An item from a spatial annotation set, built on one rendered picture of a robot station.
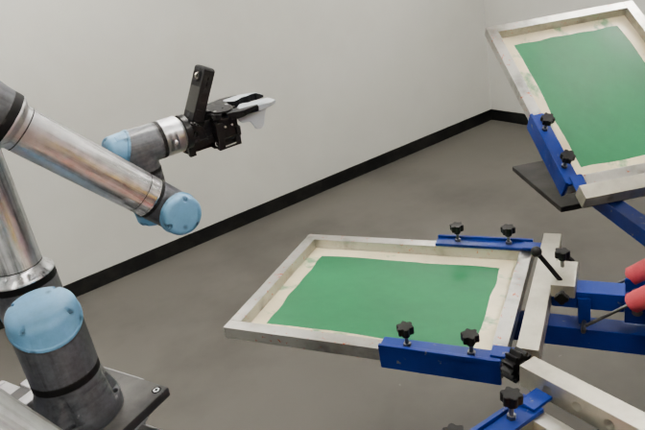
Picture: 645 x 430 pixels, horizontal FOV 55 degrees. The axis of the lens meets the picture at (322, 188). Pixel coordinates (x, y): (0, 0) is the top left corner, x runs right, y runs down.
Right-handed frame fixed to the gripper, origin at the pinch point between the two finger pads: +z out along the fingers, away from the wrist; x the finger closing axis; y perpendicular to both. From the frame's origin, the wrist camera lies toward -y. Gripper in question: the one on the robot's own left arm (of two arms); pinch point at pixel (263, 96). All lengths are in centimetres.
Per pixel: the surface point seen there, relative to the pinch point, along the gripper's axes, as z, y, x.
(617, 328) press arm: 64, 68, 53
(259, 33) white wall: 168, 67, -294
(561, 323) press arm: 57, 70, 42
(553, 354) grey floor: 142, 170, -10
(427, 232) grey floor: 196, 189, -147
